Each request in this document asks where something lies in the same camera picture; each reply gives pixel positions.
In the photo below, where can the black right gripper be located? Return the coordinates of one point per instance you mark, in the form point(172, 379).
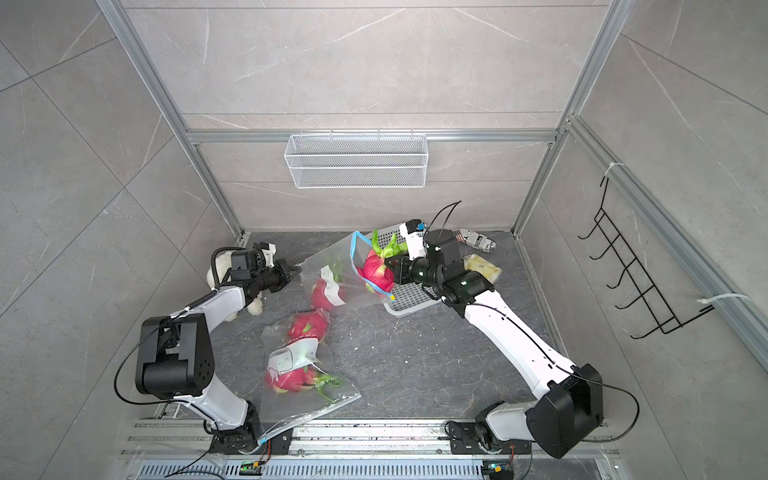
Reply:
point(402, 270)

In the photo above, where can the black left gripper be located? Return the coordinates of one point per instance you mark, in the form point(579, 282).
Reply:
point(280, 269)

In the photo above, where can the clear zip-top bag blue seal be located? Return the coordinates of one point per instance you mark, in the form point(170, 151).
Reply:
point(345, 257)

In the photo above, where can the pink dragon fruit green scales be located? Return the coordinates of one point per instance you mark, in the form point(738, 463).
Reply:
point(374, 268)

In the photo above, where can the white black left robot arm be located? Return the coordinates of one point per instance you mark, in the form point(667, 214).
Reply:
point(175, 358)

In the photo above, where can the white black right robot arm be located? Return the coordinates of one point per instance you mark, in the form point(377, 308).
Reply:
point(569, 398)

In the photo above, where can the pink dragon fruit in bag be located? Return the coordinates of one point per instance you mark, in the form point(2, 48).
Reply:
point(327, 293)

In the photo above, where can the pink dragon fruit upper near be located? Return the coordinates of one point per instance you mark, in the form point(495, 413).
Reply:
point(314, 324)

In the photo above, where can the pink dragon fruit lower near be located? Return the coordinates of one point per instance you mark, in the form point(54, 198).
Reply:
point(303, 379)

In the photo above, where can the yellow crumpled snack packet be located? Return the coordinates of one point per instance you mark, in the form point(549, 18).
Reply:
point(478, 264)

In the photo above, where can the white red toy car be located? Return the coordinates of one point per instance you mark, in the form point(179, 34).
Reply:
point(476, 240)

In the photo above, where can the white perforated plastic basket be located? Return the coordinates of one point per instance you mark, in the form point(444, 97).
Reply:
point(410, 298)

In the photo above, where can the white plush toy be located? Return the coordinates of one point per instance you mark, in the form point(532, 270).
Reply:
point(220, 275)

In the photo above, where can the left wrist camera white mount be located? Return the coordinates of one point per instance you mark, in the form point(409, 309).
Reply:
point(265, 253)

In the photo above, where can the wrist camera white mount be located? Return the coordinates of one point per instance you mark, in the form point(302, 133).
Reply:
point(265, 253)
point(412, 232)

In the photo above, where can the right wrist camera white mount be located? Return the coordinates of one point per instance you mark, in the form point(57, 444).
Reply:
point(412, 232)

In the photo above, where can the clear zip-top bag near rail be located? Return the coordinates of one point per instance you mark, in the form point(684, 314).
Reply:
point(280, 412)

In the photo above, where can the white wire mesh wall shelf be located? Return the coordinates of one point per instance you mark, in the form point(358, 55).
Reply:
point(357, 160)

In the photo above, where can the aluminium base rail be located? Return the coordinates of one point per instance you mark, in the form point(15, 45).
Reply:
point(356, 449)

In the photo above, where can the black wire hook rack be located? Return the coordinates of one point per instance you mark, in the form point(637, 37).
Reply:
point(633, 272)

